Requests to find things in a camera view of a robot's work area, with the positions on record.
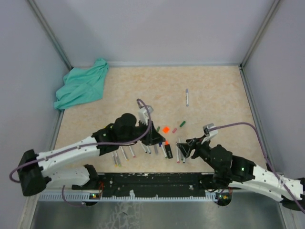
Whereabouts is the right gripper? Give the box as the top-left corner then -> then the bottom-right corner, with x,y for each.
177,134 -> 223,173

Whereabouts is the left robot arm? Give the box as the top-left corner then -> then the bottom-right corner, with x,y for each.
17,113 -> 165,197

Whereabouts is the black orange highlighter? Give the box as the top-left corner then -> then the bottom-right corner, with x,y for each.
164,141 -> 173,159

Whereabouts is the yellow cap marker pen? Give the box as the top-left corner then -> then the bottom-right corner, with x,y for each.
120,146 -> 129,161

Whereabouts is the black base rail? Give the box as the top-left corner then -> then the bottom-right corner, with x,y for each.
72,173 -> 227,198

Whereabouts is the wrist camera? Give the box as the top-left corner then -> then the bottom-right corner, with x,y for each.
203,123 -> 218,142
138,105 -> 153,125

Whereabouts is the teal cloth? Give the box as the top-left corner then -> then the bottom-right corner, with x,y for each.
54,58 -> 109,110

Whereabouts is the pink cap pen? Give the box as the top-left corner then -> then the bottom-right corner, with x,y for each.
175,145 -> 180,164
129,146 -> 136,158

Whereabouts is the purple cap pen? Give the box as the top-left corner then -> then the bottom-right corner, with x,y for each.
153,145 -> 158,155

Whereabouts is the light green cap pen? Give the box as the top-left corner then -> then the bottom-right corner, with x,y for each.
114,151 -> 122,167

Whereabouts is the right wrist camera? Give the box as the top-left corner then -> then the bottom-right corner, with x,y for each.
203,123 -> 218,142

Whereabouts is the lilac cap pen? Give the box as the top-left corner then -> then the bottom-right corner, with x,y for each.
185,89 -> 189,107

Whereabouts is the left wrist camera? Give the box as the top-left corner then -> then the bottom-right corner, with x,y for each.
138,105 -> 153,125

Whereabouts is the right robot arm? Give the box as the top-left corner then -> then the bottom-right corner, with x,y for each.
177,138 -> 305,211

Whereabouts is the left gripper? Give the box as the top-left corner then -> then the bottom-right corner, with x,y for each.
119,118 -> 165,145

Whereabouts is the orange highlighter cap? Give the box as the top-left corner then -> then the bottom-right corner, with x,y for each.
163,126 -> 170,133

